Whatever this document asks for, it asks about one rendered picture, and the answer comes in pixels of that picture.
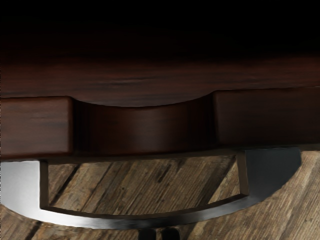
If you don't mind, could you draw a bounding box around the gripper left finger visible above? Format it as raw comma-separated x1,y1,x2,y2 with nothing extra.
136,226,158,240

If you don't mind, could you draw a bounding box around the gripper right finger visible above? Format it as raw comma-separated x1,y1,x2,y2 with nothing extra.
159,226,182,240

